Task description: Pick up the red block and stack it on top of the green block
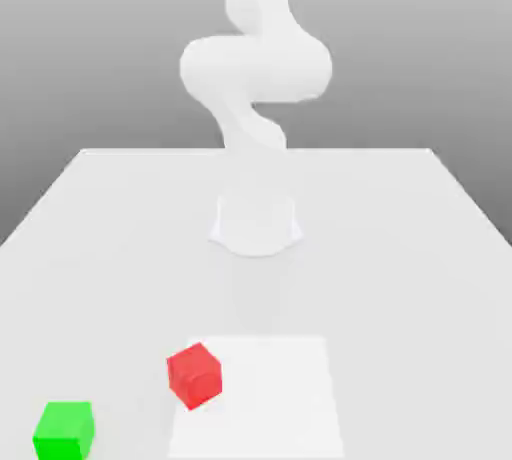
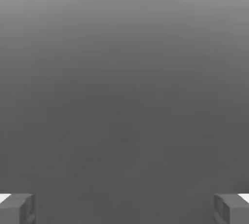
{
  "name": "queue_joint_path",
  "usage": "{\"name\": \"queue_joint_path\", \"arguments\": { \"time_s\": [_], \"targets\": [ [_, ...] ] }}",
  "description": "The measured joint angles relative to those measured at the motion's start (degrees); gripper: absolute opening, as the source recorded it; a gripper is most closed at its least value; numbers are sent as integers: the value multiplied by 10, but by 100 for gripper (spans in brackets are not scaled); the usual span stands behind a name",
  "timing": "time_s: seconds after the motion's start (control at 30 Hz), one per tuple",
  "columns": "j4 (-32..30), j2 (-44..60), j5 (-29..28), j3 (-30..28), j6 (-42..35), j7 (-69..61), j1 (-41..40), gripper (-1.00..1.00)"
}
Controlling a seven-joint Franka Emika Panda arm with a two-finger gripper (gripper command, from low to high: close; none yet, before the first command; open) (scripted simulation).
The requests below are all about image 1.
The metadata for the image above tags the small red cube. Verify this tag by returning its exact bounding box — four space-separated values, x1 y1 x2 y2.
166 341 224 412

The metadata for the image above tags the small green cube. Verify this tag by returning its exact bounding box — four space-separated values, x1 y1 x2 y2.
32 400 96 460

